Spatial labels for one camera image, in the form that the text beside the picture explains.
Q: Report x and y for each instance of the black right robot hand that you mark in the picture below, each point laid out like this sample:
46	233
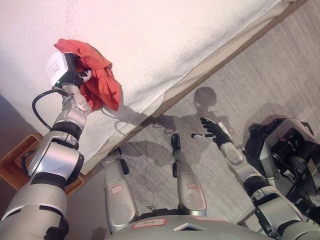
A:
216	132

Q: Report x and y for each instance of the silver robot leg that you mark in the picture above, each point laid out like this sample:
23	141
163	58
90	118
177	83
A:
186	180
120	192

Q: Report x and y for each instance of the black wheeled equipment cart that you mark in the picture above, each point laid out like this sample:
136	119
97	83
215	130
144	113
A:
287	160

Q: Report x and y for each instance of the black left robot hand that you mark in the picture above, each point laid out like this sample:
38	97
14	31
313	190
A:
67	71

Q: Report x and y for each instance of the white textured bed blanket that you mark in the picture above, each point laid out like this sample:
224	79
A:
140	50

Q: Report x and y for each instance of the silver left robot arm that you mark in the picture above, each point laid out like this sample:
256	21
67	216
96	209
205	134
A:
47	162

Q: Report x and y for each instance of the red garment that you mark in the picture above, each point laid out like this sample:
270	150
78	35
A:
100	80

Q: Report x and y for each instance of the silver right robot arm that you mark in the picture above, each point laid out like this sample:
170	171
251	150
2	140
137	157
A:
265	190

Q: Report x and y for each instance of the bed with beige duvet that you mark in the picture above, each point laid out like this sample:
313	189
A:
175	82

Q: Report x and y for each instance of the silver right robot leg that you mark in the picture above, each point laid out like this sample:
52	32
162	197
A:
186	180

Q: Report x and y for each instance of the brown wicker basket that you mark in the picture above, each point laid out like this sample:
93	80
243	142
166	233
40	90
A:
17	162

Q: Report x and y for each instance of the silver left robot leg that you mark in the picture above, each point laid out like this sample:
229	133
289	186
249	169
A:
120	192

